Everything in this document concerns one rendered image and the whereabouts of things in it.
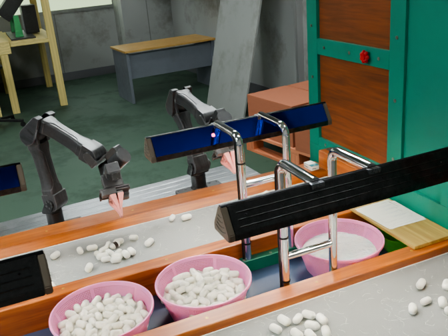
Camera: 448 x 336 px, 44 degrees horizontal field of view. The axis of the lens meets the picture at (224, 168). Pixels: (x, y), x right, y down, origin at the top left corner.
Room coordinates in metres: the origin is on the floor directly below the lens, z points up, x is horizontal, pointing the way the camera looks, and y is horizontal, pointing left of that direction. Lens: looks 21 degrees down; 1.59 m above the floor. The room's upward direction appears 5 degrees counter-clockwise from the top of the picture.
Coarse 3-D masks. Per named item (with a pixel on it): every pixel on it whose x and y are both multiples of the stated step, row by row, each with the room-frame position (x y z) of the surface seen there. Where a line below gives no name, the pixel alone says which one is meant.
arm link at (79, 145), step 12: (36, 120) 1.86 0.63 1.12; (48, 120) 1.88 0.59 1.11; (24, 132) 1.88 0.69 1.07; (36, 132) 1.87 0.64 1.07; (48, 132) 1.86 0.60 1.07; (60, 132) 1.84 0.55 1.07; (72, 132) 1.85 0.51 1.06; (72, 144) 1.82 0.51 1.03; (84, 144) 1.81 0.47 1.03; (96, 144) 1.83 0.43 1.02; (96, 156) 1.78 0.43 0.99
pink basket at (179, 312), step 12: (180, 264) 1.42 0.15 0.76; (204, 264) 1.43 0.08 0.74; (216, 264) 1.43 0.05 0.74; (240, 264) 1.38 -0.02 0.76; (168, 276) 1.38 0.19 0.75; (240, 276) 1.37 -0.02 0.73; (156, 288) 1.28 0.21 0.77; (228, 300) 1.20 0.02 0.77; (240, 300) 1.24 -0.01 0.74; (180, 312) 1.21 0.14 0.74; (192, 312) 1.19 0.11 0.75
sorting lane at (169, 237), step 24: (192, 216) 1.77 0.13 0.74; (96, 240) 1.65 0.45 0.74; (144, 240) 1.62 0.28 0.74; (168, 240) 1.61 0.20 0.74; (192, 240) 1.60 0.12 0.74; (216, 240) 1.58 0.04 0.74; (48, 264) 1.52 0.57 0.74; (72, 264) 1.51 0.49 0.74; (96, 264) 1.49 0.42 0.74; (120, 264) 1.48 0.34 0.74
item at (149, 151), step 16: (272, 112) 1.71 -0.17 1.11; (288, 112) 1.72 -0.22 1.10; (304, 112) 1.74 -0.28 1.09; (320, 112) 1.75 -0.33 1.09; (192, 128) 1.61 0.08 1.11; (208, 128) 1.62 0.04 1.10; (240, 128) 1.65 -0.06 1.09; (256, 128) 1.66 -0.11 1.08; (272, 128) 1.68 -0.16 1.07; (288, 128) 1.69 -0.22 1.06; (304, 128) 1.71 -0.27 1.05; (160, 144) 1.55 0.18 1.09; (176, 144) 1.56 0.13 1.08; (192, 144) 1.58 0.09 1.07; (208, 144) 1.59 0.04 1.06; (224, 144) 1.61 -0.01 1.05; (160, 160) 1.53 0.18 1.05
